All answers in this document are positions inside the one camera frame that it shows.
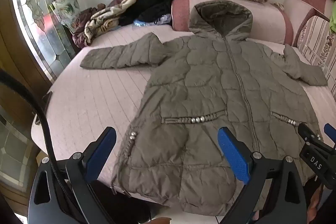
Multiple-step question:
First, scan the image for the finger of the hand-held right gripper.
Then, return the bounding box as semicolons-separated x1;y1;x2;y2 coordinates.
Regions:
298;122;320;146
323;123;336;138

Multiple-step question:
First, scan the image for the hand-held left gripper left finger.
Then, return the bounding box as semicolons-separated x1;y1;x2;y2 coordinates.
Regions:
28;126;117;224

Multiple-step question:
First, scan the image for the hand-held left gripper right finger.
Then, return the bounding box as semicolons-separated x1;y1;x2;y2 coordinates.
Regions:
217;127;307;224

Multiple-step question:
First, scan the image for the olive green puffer jacket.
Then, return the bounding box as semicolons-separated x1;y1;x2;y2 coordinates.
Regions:
79;0;328;216

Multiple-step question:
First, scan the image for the striped floral headboard cushion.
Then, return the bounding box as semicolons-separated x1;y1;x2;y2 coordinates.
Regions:
297;15;336;98

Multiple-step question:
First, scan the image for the green cloth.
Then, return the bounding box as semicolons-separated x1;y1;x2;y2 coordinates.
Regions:
329;1;336;33

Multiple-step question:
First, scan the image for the maroon beige floral blanket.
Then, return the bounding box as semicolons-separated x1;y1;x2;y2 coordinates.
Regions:
72;0;143;46

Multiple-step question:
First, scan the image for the blue white plastic bag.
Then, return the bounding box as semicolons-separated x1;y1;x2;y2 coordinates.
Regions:
133;14;172;28

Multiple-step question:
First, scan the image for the black garment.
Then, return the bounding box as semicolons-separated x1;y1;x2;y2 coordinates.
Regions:
118;0;174;26

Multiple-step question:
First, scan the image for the pink quilted bolster cushion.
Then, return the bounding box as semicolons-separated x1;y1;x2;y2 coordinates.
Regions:
171;0;293;45

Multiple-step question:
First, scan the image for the stained glass door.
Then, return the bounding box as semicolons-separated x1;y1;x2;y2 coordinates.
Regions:
10;0;74;83

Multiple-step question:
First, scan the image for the black cable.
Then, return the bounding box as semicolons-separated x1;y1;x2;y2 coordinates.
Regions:
0;69;69;195

